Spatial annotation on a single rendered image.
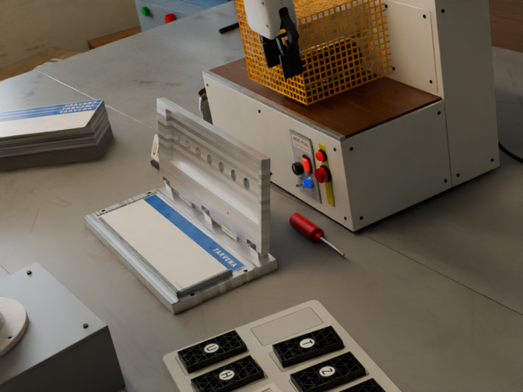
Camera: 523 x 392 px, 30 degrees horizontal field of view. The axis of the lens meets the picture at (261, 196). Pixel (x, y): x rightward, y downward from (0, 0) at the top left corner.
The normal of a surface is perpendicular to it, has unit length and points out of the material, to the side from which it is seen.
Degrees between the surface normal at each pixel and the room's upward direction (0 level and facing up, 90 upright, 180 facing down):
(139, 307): 0
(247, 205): 79
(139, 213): 0
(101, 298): 0
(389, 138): 90
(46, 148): 90
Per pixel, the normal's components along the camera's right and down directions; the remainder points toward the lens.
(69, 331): -0.22, -0.86
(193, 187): -0.87, 0.18
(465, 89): 0.49, 0.32
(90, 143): -0.11, 0.46
